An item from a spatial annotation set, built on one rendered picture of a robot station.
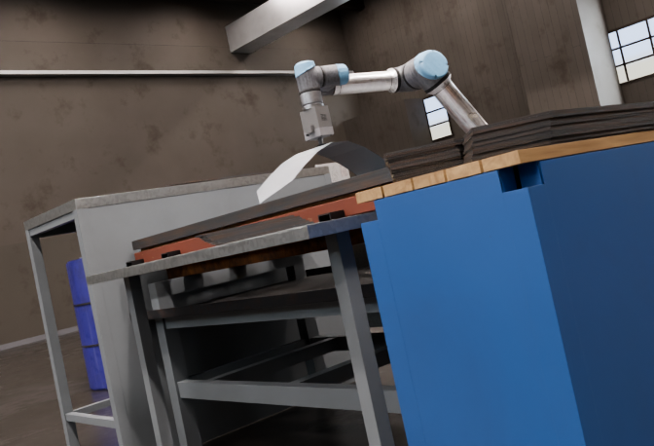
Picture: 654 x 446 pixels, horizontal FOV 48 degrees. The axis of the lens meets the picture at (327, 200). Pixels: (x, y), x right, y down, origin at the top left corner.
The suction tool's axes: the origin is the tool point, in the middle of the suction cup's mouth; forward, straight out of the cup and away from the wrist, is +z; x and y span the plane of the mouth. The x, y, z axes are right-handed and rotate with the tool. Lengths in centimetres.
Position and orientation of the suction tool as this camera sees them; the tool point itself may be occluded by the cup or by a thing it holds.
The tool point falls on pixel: (322, 151)
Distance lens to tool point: 256.1
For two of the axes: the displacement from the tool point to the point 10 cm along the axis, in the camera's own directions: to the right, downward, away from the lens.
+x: 7.2, -1.3, 6.8
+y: 6.6, -1.7, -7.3
